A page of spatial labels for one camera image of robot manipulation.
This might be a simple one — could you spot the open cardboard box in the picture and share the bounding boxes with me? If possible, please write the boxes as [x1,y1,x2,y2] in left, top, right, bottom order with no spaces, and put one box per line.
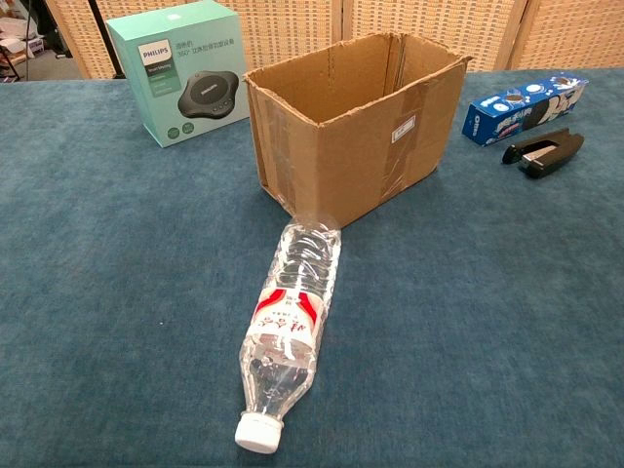
[242,31,474,229]

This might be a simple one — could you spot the teal Philips speaker box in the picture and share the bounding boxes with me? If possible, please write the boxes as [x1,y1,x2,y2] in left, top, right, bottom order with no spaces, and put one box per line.
[105,0,251,149]

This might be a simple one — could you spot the blue cookie package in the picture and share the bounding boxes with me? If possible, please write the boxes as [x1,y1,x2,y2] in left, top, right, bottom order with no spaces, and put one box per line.
[460,71,590,148]

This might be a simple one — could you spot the clear plastic water bottle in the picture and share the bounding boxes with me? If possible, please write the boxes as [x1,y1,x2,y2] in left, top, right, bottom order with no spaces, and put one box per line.
[234,214,342,454]

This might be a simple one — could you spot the blue carpet table mat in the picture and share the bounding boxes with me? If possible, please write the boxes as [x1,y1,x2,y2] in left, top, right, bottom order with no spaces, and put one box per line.
[0,67,624,468]

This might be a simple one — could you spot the woven wicker folding screen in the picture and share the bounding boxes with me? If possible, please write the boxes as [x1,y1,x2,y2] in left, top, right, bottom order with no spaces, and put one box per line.
[44,0,624,80]

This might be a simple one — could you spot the black stapler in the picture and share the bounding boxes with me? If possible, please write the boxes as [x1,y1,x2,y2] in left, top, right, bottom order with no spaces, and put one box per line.
[501,127,586,180]

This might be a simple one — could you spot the black tripod stand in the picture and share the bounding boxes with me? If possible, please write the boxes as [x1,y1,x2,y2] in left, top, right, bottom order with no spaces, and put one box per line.
[87,0,127,79]

